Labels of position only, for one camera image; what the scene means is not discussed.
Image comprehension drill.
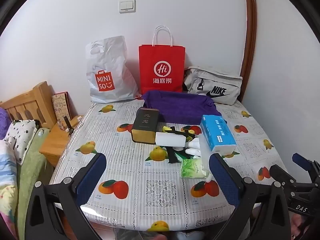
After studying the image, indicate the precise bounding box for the green snack packet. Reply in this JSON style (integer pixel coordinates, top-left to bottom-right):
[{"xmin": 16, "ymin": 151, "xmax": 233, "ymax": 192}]
[{"xmin": 174, "ymin": 151, "xmax": 192, "ymax": 161}]

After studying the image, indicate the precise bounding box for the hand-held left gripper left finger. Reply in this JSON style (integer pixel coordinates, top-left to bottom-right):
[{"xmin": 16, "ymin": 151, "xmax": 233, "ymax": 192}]
[{"xmin": 25, "ymin": 152, "xmax": 108, "ymax": 240}]

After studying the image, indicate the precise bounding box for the wooden headboard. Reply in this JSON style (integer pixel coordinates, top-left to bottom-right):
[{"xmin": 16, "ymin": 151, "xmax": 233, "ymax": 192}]
[{"xmin": 0, "ymin": 81, "xmax": 57, "ymax": 130}]

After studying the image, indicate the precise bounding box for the blue tissue pack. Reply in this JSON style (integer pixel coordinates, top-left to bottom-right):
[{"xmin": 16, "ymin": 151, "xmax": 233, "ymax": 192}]
[{"xmin": 200, "ymin": 114, "xmax": 240, "ymax": 158}]

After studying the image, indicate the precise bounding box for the red paper bag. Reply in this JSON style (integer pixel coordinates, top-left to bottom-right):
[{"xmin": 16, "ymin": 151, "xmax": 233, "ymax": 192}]
[{"xmin": 139, "ymin": 26, "xmax": 187, "ymax": 95}]

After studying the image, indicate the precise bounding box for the wooden bedside table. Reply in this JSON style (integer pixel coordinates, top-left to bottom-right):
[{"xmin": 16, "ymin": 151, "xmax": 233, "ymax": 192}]
[{"xmin": 39, "ymin": 115, "xmax": 85, "ymax": 168}]

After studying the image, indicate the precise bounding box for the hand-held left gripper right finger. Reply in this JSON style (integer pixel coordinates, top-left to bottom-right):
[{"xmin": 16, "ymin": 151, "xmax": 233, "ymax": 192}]
[{"xmin": 209, "ymin": 152, "xmax": 292, "ymax": 240}]

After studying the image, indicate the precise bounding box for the illustrated book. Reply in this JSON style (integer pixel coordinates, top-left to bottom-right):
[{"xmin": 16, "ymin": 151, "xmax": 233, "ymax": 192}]
[{"xmin": 52, "ymin": 92, "xmax": 72, "ymax": 123}]

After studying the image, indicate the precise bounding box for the white soft cloth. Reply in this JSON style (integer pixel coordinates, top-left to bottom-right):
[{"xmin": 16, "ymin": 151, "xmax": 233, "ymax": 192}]
[{"xmin": 155, "ymin": 132, "xmax": 187, "ymax": 148}]

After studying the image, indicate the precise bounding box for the yellow pouch with black straps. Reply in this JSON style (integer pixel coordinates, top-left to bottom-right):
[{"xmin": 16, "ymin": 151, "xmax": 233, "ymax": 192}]
[{"xmin": 161, "ymin": 125, "xmax": 197, "ymax": 142}]

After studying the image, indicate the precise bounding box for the dark tea tin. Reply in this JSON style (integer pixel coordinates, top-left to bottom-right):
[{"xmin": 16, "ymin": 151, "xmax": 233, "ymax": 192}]
[{"xmin": 131, "ymin": 107, "xmax": 160, "ymax": 145}]

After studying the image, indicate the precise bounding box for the wooden door frame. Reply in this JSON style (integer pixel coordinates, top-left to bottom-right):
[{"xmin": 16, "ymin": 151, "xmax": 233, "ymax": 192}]
[{"xmin": 240, "ymin": 0, "xmax": 258, "ymax": 103}]

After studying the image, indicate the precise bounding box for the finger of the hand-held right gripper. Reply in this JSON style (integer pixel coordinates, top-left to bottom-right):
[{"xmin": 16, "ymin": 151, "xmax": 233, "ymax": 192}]
[
  {"xmin": 292, "ymin": 152, "xmax": 320, "ymax": 183},
  {"xmin": 269, "ymin": 164, "xmax": 300, "ymax": 193}
]

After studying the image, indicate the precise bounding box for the person's right hand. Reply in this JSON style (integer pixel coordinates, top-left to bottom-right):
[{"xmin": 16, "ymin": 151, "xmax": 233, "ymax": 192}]
[{"xmin": 291, "ymin": 215, "xmax": 308, "ymax": 239}]

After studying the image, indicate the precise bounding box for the grey waist bag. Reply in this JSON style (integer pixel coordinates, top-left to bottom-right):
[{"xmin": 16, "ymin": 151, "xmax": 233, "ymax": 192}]
[{"xmin": 184, "ymin": 66, "xmax": 243, "ymax": 105}]

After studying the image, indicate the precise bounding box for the white plastic shopping bag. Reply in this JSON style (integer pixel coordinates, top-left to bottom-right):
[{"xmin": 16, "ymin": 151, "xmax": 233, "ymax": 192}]
[{"xmin": 86, "ymin": 35, "xmax": 139, "ymax": 103}]

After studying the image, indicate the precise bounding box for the striped colourful quilt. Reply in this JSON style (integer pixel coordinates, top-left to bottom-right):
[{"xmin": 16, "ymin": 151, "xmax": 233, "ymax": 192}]
[{"xmin": 0, "ymin": 140, "xmax": 20, "ymax": 240}]

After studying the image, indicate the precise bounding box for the green tissue packet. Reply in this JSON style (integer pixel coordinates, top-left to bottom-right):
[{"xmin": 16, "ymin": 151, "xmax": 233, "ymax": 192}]
[{"xmin": 180, "ymin": 158, "xmax": 209, "ymax": 179}]

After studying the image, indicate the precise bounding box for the purple fabric basket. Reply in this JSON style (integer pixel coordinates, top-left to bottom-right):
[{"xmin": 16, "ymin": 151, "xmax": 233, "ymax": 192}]
[{"xmin": 142, "ymin": 90, "xmax": 223, "ymax": 125}]

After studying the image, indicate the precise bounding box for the green blanket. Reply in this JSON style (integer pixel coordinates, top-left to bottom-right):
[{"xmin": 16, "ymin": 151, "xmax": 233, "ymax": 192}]
[{"xmin": 17, "ymin": 127, "xmax": 54, "ymax": 230}]

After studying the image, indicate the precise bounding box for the floral pillow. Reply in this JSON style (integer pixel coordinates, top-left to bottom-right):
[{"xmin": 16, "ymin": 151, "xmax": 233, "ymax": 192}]
[{"xmin": 5, "ymin": 119, "xmax": 38, "ymax": 165}]

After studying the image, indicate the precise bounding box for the small black tool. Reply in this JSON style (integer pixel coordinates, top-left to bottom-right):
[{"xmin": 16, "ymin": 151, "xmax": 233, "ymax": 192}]
[{"xmin": 63, "ymin": 116, "xmax": 74, "ymax": 133}]

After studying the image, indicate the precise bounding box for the white light switch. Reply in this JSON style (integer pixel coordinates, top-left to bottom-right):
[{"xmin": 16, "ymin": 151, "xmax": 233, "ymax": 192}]
[{"xmin": 119, "ymin": 0, "xmax": 137, "ymax": 14}]

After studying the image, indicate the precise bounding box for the purple plush toy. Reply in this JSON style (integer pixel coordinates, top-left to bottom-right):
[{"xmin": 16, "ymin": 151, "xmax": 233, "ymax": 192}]
[{"xmin": 0, "ymin": 106, "xmax": 12, "ymax": 140}]

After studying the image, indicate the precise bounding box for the mint green face mask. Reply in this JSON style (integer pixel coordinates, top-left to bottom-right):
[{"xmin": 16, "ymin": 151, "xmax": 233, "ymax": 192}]
[{"xmin": 198, "ymin": 136, "xmax": 213, "ymax": 178}]

